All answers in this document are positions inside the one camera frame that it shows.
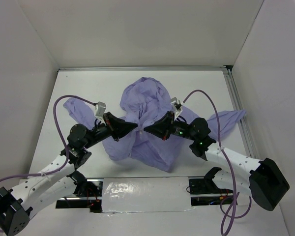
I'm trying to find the white taped front panel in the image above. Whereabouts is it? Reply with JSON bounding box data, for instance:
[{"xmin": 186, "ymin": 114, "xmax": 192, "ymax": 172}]
[{"xmin": 102, "ymin": 177, "xmax": 193, "ymax": 213}]

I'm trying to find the aluminium frame rail back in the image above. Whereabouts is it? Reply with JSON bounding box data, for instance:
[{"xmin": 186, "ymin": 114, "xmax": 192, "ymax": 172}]
[{"xmin": 59, "ymin": 66, "xmax": 232, "ymax": 72}]

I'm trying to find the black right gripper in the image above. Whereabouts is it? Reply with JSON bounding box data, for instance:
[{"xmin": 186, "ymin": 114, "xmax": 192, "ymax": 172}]
[{"xmin": 144, "ymin": 110, "xmax": 197, "ymax": 141}]

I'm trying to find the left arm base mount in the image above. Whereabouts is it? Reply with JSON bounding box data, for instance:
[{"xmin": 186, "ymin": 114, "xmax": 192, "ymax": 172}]
[{"xmin": 56, "ymin": 178, "xmax": 104, "ymax": 213}]

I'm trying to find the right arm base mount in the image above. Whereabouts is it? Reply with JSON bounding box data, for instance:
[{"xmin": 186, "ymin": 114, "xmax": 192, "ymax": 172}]
[{"xmin": 186, "ymin": 167, "xmax": 233, "ymax": 206}]

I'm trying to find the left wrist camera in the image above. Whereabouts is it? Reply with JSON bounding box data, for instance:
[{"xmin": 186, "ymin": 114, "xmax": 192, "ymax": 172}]
[{"xmin": 95, "ymin": 102, "xmax": 106, "ymax": 122}]

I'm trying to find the aluminium frame rail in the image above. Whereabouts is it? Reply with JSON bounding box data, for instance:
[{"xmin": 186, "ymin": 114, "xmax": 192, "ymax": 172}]
[
  {"xmin": 223, "ymin": 65, "xmax": 266, "ymax": 174},
  {"xmin": 59, "ymin": 66, "xmax": 232, "ymax": 72}
]

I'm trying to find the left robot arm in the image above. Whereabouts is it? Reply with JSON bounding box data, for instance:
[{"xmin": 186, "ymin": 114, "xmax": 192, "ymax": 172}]
[{"xmin": 0, "ymin": 113, "xmax": 137, "ymax": 236}]

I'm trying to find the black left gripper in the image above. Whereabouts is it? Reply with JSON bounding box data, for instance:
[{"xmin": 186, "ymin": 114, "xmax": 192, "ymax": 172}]
[{"xmin": 83, "ymin": 112, "xmax": 137, "ymax": 149}]

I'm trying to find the aluminium frame rail right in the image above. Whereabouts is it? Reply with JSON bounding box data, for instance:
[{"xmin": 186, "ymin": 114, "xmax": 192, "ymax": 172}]
[{"xmin": 223, "ymin": 65, "xmax": 266, "ymax": 174}]

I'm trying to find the lavender zip jacket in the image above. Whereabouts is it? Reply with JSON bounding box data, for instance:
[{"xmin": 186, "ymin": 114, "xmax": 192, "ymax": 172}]
[{"xmin": 63, "ymin": 77, "xmax": 246, "ymax": 172}]

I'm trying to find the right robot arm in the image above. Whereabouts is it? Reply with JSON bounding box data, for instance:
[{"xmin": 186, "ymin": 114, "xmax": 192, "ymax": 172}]
[{"xmin": 144, "ymin": 112, "xmax": 290, "ymax": 211}]

